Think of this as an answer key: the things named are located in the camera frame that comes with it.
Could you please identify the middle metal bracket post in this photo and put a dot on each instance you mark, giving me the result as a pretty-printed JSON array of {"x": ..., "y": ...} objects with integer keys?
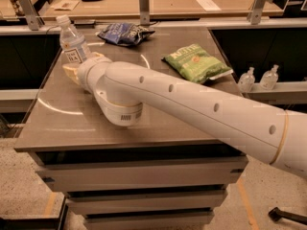
[{"x": 144, "y": 8}]

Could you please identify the clear sanitizer bottle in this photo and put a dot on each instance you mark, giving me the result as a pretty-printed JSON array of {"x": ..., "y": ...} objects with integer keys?
[
  {"x": 269, "y": 78},
  {"x": 246, "y": 81}
]

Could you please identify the right clear sanitizer bottle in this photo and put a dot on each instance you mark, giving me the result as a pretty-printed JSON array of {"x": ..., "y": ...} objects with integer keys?
[{"x": 269, "y": 78}]

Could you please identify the white paper card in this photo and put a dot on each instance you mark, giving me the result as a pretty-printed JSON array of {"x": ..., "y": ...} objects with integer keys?
[{"x": 209, "y": 5}]

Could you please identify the left clear sanitizer bottle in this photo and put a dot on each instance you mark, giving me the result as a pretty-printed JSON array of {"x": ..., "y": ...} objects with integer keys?
[{"x": 246, "y": 81}]

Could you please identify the grey drawer cabinet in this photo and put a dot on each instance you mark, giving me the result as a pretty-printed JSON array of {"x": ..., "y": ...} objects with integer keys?
[{"x": 160, "y": 174}]

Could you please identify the clear Teas' Tea plastic bottle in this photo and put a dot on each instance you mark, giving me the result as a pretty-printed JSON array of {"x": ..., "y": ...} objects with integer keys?
[{"x": 72, "y": 41}]

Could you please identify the green rice chip bag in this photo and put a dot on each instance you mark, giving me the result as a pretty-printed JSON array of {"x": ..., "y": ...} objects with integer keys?
[{"x": 196, "y": 65}]

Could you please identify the left metal bracket post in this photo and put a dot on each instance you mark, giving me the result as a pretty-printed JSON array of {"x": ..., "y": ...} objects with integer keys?
[{"x": 33, "y": 19}]

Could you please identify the black chair base leg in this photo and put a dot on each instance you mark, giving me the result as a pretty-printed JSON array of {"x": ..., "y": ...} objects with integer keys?
[{"x": 276, "y": 214}]

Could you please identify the dark blue chip bag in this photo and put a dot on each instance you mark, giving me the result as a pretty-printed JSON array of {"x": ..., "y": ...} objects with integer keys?
[{"x": 124, "y": 34}]

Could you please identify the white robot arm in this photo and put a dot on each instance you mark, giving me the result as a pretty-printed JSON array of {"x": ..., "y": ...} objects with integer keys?
[{"x": 269, "y": 134}]

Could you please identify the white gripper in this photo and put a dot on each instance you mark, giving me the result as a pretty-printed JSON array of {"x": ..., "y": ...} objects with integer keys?
[{"x": 83, "y": 72}]

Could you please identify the small paper packet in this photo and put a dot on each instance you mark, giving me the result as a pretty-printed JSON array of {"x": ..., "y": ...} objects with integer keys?
[{"x": 65, "y": 5}]

